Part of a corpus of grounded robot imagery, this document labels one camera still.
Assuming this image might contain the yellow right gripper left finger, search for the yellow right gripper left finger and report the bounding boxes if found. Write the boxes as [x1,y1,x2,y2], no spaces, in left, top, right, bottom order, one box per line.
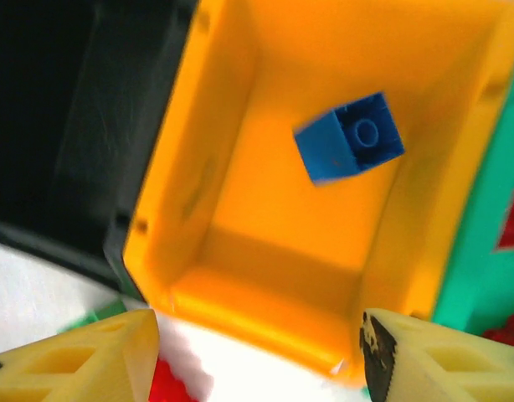
[0,308,161,402]

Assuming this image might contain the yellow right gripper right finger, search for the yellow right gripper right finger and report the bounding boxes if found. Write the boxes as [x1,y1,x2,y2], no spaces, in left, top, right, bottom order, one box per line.
[359,308,514,402]

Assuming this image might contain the green lego brick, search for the green lego brick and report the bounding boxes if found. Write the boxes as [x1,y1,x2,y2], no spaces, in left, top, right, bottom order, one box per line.
[66,299,128,332]

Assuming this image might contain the blue lego brick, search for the blue lego brick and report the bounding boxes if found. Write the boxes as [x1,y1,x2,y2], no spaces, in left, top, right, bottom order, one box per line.
[293,91,405,186]

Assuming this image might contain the green plastic bin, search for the green plastic bin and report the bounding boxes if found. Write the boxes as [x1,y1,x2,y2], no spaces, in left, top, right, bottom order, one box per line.
[432,41,514,336]

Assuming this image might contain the yellow plastic bin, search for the yellow plastic bin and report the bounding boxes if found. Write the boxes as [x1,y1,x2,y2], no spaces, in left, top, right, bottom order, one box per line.
[121,0,514,389]

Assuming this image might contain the black plastic bin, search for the black plastic bin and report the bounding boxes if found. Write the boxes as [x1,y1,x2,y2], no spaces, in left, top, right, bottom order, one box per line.
[0,0,199,301]

